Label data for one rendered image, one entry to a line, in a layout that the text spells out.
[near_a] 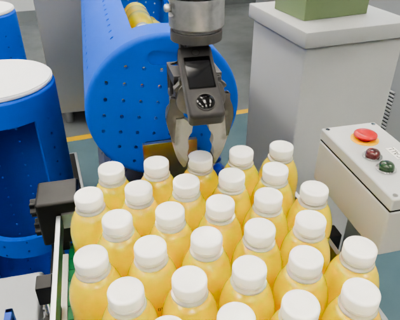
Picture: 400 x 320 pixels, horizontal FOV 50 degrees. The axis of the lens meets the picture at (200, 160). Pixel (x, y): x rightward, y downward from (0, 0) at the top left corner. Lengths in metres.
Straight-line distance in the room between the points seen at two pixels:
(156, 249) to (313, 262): 0.18
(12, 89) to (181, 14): 0.62
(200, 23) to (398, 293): 1.67
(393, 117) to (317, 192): 2.09
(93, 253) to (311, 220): 0.27
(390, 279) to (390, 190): 1.49
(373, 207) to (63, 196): 0.49
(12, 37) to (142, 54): 1.19
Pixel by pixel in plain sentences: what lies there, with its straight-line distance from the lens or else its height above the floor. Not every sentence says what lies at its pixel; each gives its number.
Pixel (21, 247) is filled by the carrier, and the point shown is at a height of 0.60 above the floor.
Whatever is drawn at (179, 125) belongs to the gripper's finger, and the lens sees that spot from 0.63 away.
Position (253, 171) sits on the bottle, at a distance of 0.70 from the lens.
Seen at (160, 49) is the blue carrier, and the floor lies 1.21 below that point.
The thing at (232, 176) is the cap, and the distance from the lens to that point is 0.63.
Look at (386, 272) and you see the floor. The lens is 2.13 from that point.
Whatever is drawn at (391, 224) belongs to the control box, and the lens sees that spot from 0.64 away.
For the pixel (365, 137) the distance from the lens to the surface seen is 0.72.
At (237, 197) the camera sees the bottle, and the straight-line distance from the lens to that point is 0.64.
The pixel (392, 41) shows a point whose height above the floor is 1.10.
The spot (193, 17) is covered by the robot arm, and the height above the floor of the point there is 1.30.
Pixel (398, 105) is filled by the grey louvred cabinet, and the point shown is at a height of 0.41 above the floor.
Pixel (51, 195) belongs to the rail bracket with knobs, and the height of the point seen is 1.00.
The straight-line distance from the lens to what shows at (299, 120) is 1.19.
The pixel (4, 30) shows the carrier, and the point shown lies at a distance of 1.87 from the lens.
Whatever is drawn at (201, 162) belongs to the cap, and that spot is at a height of 1.08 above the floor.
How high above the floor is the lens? 1.44
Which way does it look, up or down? 33 degrees down
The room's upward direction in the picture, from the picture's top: straight up
